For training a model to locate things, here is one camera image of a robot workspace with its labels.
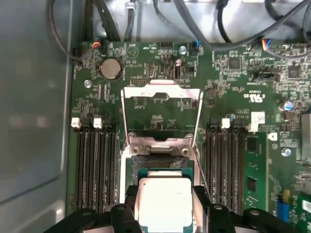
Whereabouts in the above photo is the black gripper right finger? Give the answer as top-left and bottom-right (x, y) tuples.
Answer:
(193, 185), (306, 233)

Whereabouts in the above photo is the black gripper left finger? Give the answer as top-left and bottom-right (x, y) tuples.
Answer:
(59, 185), (141, 233)

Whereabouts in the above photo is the silver-topped CPU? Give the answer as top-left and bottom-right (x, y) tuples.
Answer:
(135, 167), (202, 233)

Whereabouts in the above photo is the thin wire locking lever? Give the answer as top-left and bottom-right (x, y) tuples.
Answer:
(193, 145), (211, 198)

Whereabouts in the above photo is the metal CPU socket cover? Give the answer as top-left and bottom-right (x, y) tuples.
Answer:
(121, 80), (204, 156)

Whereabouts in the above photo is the black RAM slot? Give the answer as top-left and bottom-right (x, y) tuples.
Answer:
(93, 117), (106, 212)
(219, 117), (231, 207)
(230, 117), (245, 212)
(84, 117), (97, 211)
(208, 117), (220, 206)
(104, 117), (120, 207)
(70, 117), (87, 212)

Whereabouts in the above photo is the CPU socket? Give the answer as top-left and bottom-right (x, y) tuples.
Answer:
(120, 143), (204, 233)

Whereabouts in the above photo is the green RAM stick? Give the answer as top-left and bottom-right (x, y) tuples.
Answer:
(244, 122), (269, 213)

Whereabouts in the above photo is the blue header connector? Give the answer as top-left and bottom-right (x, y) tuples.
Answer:
(276, 200), (292, 224)

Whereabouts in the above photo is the green motherboard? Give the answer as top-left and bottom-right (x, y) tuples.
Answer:
(69, 40), (311, 233)

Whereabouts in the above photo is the silver coin battery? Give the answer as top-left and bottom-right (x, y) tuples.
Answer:
(98, 57), (122, 81)

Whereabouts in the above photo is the black and grey PC case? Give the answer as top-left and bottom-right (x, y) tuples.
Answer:
(0, 0), (311, 233)

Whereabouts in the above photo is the internal USB port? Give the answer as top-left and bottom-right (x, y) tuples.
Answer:
(173, 62), (182, 81)

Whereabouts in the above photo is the black sleeved cable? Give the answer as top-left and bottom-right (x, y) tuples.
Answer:
(96, 0), (121, 42)

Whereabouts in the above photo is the grey cable with clip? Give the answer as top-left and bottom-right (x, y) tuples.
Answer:
(124, 0), (136, 42)

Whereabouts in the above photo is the thick black cable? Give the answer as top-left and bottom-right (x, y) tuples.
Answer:
(81, 0), (95, 42)

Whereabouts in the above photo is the thin black cable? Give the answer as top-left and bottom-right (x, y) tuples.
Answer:
(47, 0), (85, 65)

